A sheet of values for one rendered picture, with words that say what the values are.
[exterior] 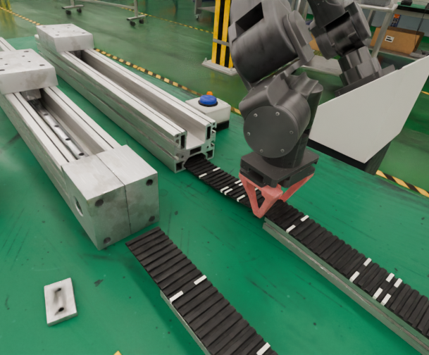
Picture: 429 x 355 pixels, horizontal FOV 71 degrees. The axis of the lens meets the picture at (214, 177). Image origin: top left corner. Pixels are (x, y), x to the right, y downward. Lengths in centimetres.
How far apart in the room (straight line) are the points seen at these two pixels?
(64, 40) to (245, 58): 73
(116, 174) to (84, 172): 4
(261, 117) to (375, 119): 42
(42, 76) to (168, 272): 53
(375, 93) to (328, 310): 43
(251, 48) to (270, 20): 3
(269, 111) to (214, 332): 23
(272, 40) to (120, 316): 35
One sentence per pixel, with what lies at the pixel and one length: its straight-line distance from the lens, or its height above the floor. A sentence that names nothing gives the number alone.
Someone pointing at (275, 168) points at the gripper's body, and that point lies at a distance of 41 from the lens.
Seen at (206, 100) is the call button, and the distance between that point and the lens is 71.
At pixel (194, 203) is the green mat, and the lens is 52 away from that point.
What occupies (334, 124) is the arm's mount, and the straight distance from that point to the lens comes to 74.
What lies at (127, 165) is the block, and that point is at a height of 87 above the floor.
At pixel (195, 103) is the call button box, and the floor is 84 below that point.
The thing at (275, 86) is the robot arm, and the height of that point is 102.
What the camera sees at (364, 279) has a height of 81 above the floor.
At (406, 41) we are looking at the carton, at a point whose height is 37.
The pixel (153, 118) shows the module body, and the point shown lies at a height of 86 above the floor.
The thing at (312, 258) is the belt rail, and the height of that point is 79.
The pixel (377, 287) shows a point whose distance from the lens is 44.
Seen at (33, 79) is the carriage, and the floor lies 89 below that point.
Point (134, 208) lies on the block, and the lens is 44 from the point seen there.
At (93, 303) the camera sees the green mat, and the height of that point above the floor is 78.
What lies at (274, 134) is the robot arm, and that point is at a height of 98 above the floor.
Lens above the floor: 112
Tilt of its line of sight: 37 degrees down
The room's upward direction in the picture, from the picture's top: 5 degrees clockwise
